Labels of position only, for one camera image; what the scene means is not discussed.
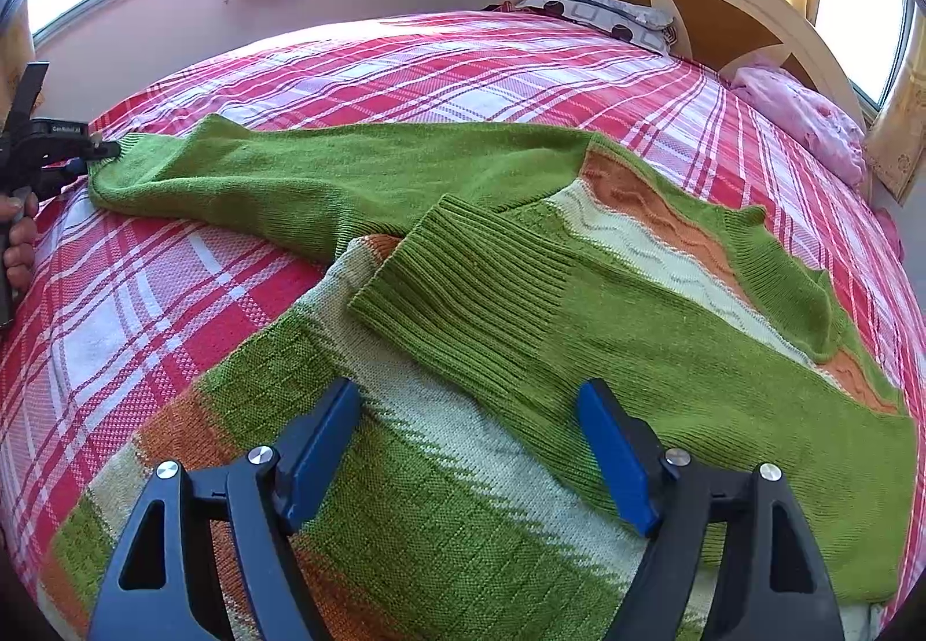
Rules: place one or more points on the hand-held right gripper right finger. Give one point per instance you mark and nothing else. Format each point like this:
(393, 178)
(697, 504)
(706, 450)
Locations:
(611, 453)

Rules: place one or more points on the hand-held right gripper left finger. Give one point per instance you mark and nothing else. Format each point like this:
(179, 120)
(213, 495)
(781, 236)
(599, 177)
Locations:
(325, 446)

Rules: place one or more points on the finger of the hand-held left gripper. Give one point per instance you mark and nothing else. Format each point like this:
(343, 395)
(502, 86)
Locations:
(98, 152)

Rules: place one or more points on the green knit sweater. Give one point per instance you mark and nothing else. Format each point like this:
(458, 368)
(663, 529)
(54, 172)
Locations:
(463, 294)

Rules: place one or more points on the person's left hand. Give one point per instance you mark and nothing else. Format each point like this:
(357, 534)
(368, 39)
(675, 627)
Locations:
(20, 236)

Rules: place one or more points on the tan floral curtain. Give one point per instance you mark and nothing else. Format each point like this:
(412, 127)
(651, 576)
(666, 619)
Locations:
(901, 135)
(16, 70)

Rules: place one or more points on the red plaid blanket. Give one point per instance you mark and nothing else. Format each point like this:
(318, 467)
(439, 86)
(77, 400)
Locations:
(405, 77)

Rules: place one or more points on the pink cloth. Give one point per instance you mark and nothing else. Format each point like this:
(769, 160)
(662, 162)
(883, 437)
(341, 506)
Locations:
(893, 232)

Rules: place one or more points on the pink pillow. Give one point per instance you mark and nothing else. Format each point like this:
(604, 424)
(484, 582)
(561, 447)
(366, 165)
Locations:
(803, 117)

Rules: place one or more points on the grey patterned pillow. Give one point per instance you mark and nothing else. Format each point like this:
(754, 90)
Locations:
(600, 15)

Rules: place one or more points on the cream wooden headboard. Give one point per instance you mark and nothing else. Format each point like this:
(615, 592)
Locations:
(723, 12)

